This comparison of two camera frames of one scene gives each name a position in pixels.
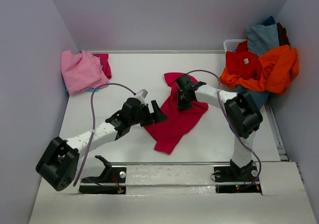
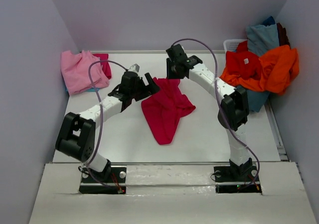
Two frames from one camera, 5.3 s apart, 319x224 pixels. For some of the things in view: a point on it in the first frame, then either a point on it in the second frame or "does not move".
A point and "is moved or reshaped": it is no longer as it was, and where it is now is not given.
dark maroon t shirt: [283, 38] does not move
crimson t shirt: [168, 130] is moved or reshaped
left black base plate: [115, 174] does not move
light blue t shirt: [261, 39] does not move
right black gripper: [184, 94] -> [172, 72]
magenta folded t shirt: [105, 63] does not move
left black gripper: [148, 115] -> [144, 86]
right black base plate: [234, 179] does not move
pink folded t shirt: [82, 71] does not move
